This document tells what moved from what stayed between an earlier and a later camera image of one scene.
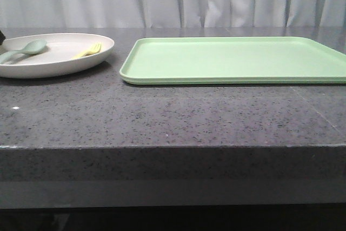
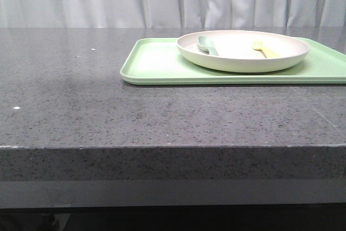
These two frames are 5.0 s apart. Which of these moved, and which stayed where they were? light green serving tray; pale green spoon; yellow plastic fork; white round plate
Moved: white round plate; pale green spoon; yellow plastic fork
Stayed: light green serving tray
